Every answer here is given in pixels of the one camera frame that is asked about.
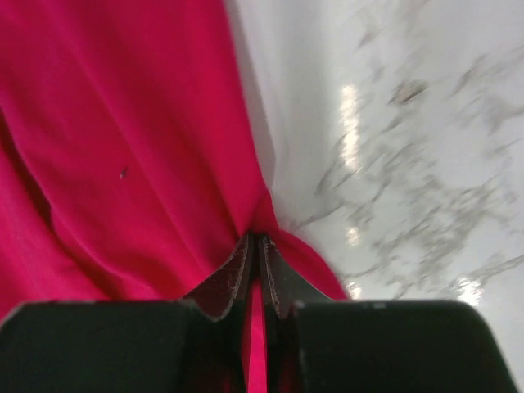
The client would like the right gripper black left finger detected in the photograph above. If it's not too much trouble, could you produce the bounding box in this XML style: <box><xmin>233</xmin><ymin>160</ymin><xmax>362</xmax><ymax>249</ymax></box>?
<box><xmin>182</xmin><ymin>233</ymin><xmax>252</xmax><ymax>392</ymax></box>

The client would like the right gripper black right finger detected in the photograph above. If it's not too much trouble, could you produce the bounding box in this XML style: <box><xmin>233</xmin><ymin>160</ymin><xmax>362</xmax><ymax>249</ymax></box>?
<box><xmin>258</xmin><ymin>234</ymin><xmax>328</xmax><ymax>392</ymax></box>

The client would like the red t-shirt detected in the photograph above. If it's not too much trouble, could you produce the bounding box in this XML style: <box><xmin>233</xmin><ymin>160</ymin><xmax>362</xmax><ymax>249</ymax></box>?
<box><xmin>1</xmin><ymin>1</ymin><xmax>343</xmax><ymax>392</ymax></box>

